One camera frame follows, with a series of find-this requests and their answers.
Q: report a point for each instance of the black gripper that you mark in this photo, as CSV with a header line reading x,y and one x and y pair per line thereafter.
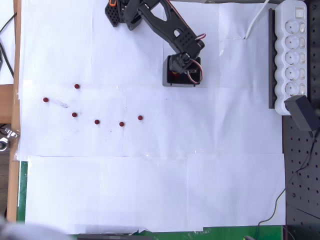
x,y
175,67

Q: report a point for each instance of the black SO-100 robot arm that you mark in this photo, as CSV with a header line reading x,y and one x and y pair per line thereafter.
x,y
170,22

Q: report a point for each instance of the black square bin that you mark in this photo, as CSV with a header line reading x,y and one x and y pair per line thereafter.
x,y
165,78

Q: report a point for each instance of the white paper table cover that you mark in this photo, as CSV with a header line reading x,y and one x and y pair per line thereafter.
x,y
150,175

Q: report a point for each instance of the white power strip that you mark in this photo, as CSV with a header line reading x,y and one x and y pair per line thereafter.
x,y
292,57

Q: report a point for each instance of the black power adapter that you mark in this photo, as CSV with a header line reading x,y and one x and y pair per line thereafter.
x,y
300,112

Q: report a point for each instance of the black pegboard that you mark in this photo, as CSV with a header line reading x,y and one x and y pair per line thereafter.
x,y
300,155

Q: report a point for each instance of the metal clamp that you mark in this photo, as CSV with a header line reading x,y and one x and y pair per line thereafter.
x,y
8,132

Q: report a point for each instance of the green mat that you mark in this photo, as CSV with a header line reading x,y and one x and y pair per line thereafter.
x,y
22,190

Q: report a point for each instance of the blurry grey white object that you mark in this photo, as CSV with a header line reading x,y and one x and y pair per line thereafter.
x,y
25,231

